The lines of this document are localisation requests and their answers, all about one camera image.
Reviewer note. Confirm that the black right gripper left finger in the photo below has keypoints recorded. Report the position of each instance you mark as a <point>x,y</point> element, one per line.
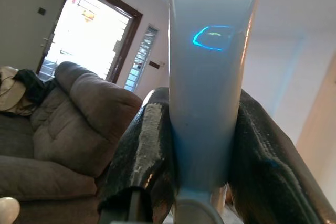
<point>147,142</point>

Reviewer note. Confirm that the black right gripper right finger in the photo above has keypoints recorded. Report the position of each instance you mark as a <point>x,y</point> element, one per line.
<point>267,161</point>

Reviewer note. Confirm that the beige broom with purple bristles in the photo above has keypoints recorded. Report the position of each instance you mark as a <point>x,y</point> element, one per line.
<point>8,211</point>

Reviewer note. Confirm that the grey fabric sofa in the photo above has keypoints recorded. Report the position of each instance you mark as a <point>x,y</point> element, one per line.
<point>65,129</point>

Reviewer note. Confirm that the glass louvre window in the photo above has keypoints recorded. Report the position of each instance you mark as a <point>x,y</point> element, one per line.
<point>143,56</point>

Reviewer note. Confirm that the black garment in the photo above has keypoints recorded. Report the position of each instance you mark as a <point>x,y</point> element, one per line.
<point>34,85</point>

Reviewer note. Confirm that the beige garment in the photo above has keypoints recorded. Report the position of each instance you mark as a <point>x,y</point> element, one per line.
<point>13,90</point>

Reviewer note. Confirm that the small brown wall plaque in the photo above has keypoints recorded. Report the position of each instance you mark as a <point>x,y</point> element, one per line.
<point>157,64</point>

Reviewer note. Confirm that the brown wooden door frame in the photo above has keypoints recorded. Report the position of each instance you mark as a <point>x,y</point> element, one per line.
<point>134,32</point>

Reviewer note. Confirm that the dark wall switch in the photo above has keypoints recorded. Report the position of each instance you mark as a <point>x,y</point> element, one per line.
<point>42,11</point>

